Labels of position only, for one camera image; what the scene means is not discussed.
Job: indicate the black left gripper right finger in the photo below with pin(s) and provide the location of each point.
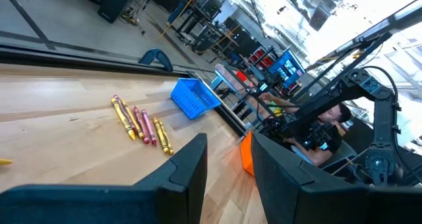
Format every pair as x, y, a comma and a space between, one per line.
313, 207

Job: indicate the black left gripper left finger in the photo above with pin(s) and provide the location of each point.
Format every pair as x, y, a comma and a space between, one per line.
99, 204

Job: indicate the orange plastic basket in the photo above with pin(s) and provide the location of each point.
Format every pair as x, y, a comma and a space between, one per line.
247, 155

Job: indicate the yellow crayon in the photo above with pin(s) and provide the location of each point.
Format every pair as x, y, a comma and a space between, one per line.
166, 138
122, 118
160, 135
5, 161
133, 120

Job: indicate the blue plastic basket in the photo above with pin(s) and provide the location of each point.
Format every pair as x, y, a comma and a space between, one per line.
194, 97

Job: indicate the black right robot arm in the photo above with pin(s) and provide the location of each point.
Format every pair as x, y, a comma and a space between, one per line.
384, 118

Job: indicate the person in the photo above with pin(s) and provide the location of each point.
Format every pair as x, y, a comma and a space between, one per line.
336, 115

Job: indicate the monitor with blue screen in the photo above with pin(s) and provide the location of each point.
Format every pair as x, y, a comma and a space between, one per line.
287, 67

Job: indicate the red cabinet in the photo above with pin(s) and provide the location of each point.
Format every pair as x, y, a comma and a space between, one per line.
262, 57

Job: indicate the grey metal table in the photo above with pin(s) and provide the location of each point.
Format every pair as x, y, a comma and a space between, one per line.
230, 79

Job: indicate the black gantry beam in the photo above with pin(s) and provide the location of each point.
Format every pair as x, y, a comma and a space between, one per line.
372, 39

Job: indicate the black table clamp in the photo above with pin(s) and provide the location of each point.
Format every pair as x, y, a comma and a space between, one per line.
163, 56

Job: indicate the black box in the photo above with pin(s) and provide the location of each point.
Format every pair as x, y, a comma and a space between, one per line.
115, 3

